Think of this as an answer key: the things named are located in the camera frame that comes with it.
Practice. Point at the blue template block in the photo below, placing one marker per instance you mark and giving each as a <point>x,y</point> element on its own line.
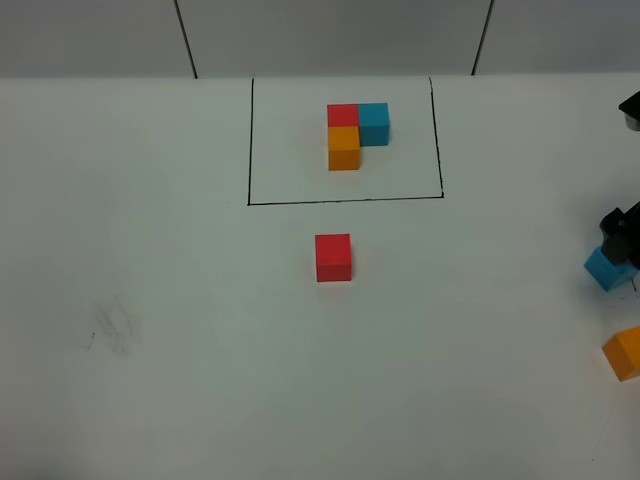
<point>374,124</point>

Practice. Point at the orange template block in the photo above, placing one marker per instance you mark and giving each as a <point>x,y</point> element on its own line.
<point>344,150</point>

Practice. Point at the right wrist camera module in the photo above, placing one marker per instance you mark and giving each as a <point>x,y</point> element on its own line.
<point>631,110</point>

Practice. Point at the red template block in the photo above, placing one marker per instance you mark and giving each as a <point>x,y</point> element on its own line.
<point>343,115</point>

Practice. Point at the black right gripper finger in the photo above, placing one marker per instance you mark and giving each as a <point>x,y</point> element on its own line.
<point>621,248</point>

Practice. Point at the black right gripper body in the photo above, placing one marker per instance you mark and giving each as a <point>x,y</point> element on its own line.
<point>621,222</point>

